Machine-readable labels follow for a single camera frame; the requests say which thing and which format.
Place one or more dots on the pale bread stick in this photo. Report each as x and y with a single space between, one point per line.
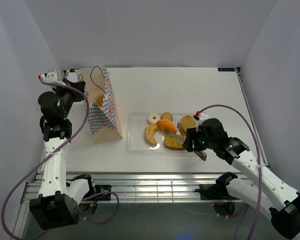
149 132

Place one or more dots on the round tan bun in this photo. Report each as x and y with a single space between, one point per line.
167 116

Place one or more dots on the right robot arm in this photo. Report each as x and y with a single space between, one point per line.
271 196

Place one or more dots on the heart toast slice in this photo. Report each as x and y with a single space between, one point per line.
187 122
172 143

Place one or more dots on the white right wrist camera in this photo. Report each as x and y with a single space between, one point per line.
200 117

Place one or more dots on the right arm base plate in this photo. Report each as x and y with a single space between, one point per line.
213 192

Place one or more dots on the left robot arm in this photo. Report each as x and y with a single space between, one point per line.
57 203

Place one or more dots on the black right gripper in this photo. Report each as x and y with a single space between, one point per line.
191 133

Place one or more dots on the right black label sticker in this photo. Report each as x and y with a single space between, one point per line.
226 69

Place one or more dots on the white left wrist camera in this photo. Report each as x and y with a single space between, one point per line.
53 76

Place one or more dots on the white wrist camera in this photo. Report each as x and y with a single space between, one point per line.
53 76
200 117

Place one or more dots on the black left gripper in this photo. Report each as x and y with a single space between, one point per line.
78 96

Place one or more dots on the metal serving tongs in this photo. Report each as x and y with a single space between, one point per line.
201 154

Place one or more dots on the paper bread bag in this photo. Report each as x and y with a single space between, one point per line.
104 122

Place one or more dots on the small white donut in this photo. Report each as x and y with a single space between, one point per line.
153 118

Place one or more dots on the clear plastic tray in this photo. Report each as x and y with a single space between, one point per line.
137 144

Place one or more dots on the orange oval bread roll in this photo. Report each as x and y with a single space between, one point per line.
165 125

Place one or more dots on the aluminium frame rail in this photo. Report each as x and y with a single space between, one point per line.
180 91

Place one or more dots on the small thin toast slice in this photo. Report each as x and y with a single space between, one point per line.
99 101

